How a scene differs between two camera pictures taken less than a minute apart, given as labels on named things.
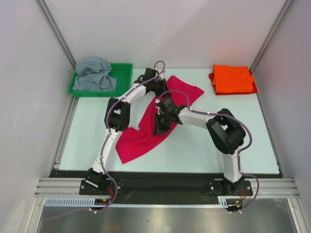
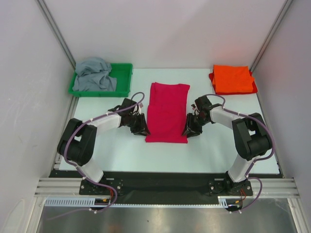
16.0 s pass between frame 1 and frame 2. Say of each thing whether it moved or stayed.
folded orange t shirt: stayed
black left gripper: moved
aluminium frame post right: stayed
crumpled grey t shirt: stayed
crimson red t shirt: moved
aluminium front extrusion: stayed
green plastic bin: stayed
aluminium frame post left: stayed
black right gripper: moved
